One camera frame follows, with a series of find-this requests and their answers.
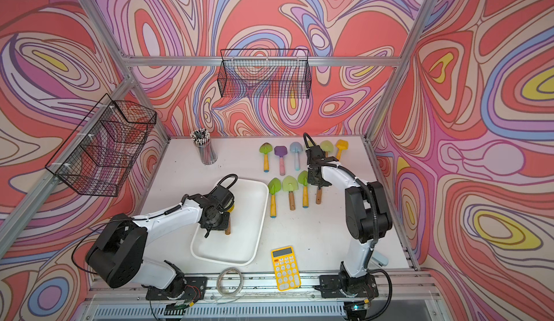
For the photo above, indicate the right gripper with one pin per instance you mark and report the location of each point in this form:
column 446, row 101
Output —
column 312, row 180

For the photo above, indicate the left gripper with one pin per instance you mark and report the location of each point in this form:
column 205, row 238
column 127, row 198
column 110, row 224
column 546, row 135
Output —
column 223, row 227

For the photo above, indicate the green wooden-handle shovel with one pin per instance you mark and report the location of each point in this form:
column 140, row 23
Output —
column 290, row 185
column 327, row 147
column 319, row 195

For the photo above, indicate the light blue shovel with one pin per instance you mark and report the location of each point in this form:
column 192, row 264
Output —
column 296, row 149

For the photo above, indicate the yellow shovel wooden handle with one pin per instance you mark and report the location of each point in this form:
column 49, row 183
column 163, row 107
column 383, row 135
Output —
column 228, row 229

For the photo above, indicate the purple shovel pink handle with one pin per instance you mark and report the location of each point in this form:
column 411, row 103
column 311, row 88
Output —
column 281, row 152

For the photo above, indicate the green shovel blue-tip handle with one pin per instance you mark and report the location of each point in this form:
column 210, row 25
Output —
column 274, row 187

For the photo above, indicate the green shovel yellow handle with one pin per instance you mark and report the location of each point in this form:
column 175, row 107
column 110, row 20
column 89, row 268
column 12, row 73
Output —
column 265, row 149

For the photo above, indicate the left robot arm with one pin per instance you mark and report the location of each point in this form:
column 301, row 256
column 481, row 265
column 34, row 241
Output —
column 117, row 255

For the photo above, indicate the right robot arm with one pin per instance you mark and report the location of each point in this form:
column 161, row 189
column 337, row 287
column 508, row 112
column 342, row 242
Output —
column 367, row 210

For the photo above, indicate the white storage tray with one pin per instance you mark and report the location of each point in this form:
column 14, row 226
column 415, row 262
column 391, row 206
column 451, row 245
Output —
column 240, row 246

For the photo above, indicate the metal pen cup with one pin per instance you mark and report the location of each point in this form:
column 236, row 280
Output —
column 203, row 142

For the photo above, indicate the yellow calculator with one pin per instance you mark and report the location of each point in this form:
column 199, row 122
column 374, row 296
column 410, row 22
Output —
column 286, row 269

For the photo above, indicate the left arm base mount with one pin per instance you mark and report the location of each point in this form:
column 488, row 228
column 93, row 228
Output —
column 182, row 289

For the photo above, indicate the black wire basket back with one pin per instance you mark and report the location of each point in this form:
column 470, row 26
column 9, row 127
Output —
column 265, row 73

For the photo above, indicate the black wire basket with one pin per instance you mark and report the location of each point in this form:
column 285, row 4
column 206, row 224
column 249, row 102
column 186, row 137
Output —
column 265, row 73
column 106, row 152

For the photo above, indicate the black wire basket left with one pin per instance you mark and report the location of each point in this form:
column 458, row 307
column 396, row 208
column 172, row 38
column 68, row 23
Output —
column 106, row 152

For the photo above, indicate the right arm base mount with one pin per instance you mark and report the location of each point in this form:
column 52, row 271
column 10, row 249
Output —
column 342, row 285

